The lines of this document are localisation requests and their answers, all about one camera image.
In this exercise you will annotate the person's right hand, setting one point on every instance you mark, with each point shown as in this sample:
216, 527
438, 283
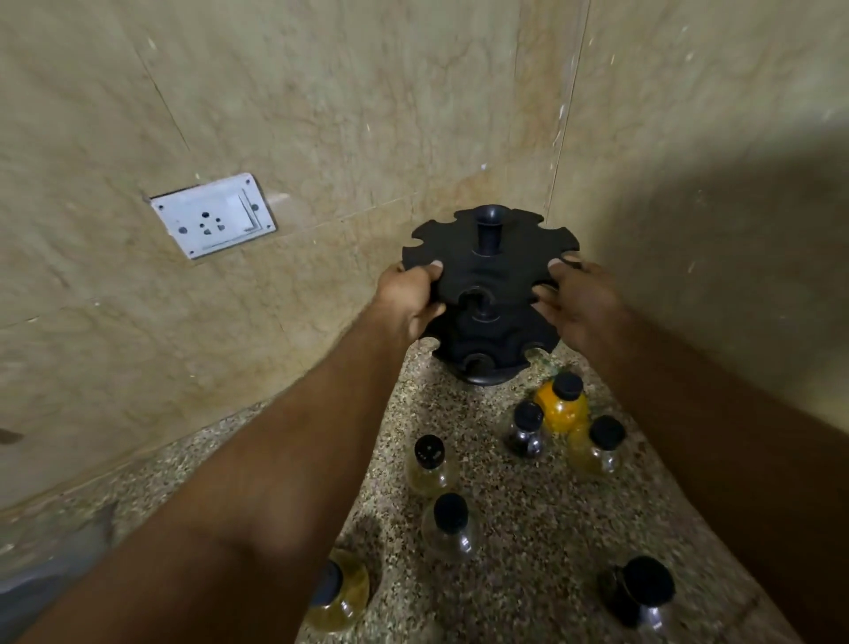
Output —
585, 302

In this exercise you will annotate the person's left hand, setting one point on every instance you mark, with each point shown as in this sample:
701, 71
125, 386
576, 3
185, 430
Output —
403, 295

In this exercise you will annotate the person's left thumb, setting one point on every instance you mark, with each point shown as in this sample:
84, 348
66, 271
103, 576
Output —
430, 272

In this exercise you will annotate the person's right thumb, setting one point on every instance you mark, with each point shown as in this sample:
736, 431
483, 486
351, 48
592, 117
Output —
564, 263

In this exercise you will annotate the black round spice jar rack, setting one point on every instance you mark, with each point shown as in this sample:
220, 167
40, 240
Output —
487, 265

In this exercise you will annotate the person's left forearm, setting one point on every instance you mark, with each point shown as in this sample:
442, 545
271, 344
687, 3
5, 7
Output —
265, 478

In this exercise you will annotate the person's right forearm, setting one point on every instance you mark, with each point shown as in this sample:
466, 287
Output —
723, 451

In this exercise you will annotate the cluster of black-lidded glass jars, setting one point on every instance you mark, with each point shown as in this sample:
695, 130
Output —
451, 524

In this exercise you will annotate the white wall socket plate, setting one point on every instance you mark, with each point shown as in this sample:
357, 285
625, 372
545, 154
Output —
212, 215

